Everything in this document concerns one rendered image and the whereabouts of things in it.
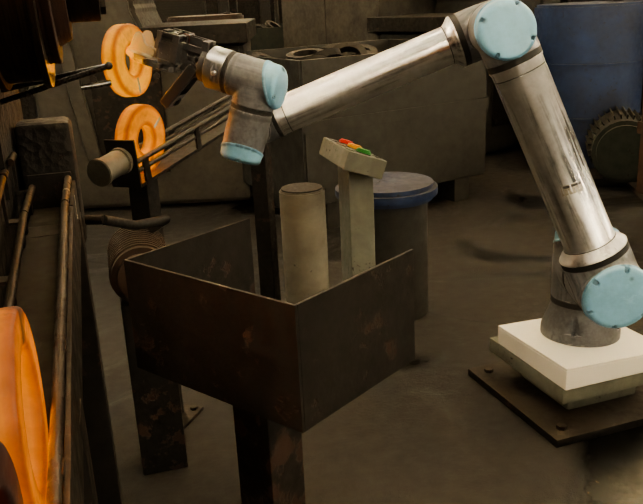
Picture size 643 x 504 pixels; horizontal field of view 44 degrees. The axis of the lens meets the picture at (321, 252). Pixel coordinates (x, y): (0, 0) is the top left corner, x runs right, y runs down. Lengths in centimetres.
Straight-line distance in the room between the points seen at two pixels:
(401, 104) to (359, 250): 158
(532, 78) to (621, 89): 285
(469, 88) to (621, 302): 226
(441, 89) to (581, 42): 94
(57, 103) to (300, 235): 227
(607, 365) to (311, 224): 79
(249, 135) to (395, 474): 79
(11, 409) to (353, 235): 163
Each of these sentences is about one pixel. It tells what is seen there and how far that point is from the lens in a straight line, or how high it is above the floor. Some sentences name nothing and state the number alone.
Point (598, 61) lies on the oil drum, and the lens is 445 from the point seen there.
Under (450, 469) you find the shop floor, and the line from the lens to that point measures 183.
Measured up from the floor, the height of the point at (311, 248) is 37.
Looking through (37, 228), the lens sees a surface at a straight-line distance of 138.
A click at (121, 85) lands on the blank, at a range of 180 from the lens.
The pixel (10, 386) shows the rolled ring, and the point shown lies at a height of 74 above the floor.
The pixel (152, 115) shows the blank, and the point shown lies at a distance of 188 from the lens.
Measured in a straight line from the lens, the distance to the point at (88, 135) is 409.
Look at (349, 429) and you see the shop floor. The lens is 197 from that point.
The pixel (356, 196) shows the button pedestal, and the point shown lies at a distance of 214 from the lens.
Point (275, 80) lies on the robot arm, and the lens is 166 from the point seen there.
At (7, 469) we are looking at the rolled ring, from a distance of 59.
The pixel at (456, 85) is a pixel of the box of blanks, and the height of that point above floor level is 56.
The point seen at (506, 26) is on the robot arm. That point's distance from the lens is 166.
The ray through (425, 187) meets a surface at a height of 43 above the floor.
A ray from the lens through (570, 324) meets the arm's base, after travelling 201.
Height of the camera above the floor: 100
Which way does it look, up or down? 18 degrees down
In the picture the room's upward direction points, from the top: 3 degrees counter-clockwise
